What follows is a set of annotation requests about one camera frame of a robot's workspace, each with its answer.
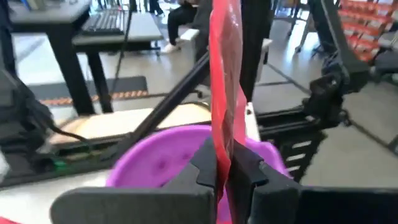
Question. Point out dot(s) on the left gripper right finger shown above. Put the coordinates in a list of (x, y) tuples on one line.
[(311, 205)]

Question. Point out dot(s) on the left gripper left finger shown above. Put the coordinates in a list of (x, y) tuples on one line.
[(140, 205)]

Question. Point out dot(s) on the red candy pack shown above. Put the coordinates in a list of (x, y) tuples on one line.
[(225, 62)]

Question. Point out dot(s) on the purple halloween bucket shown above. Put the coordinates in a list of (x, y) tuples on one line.
[(161, 161)]

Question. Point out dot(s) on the wooden side board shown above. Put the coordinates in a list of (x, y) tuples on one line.
[(124, 121)]

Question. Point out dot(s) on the black stand beam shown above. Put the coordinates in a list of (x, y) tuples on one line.
[(329, 93)]

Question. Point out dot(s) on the black mat orange striped edge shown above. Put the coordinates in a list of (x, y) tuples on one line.
[(130, 85)]

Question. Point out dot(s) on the black desk keyboard tray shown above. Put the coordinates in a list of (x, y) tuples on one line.
[(73, 77)]

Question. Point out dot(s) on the black pole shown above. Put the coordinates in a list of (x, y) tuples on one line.
[(255, 46)]

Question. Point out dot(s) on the red stacked boxes shelf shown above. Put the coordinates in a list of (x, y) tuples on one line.
[(363, 31)]

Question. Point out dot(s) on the black keyboard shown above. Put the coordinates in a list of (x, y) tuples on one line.
[(102, 23)]

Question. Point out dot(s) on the person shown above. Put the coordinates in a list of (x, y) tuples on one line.
[(183, 18)]

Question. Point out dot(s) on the black table frame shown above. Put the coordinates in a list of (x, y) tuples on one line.
[(174, 90)]

